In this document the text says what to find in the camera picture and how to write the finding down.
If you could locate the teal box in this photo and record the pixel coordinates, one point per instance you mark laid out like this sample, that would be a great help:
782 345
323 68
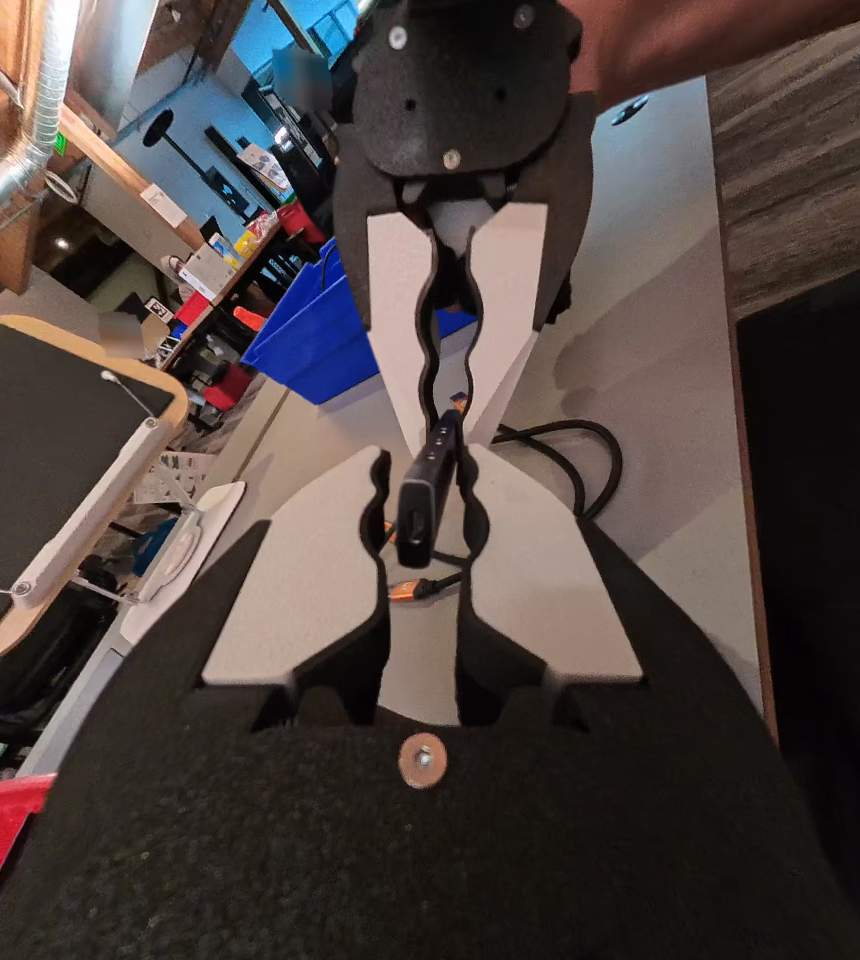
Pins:
152 547

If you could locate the silver ventilation duct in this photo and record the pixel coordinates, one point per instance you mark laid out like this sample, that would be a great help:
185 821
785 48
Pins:
51 97

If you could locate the printed paper sheet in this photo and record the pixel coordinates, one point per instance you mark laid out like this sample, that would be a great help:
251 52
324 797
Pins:
171 476

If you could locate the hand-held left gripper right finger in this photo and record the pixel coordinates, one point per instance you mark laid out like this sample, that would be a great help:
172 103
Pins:
542 592

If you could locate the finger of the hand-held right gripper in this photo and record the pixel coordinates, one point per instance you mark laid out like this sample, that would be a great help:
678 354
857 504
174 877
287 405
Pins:
392 300
508 300

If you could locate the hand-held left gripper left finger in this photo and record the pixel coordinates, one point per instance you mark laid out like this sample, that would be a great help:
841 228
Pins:
302 592

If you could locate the white board bracket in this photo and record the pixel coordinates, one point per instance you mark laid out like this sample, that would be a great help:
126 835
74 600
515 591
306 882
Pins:
92 510

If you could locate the black floor mat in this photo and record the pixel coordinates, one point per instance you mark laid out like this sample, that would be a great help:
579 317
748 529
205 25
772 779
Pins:
827 525

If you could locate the white cardboard box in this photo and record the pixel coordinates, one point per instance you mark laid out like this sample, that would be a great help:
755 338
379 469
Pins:
209 270

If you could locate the person's right forearm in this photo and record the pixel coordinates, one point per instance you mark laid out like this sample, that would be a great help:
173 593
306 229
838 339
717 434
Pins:
699 37

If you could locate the black round floor stand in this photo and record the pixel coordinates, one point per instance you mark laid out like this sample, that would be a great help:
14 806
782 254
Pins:
158 126

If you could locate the blue plastic bin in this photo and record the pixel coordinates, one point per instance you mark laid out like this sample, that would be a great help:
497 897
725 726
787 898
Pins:
310 345

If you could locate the dark grey USB adapter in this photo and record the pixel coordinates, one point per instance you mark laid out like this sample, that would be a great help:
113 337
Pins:
426 487

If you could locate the black desk grommet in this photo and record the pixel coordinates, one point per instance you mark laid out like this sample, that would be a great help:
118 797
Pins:
630 109

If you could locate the grey desk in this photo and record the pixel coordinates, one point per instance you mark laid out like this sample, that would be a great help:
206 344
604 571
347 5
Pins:
662 337

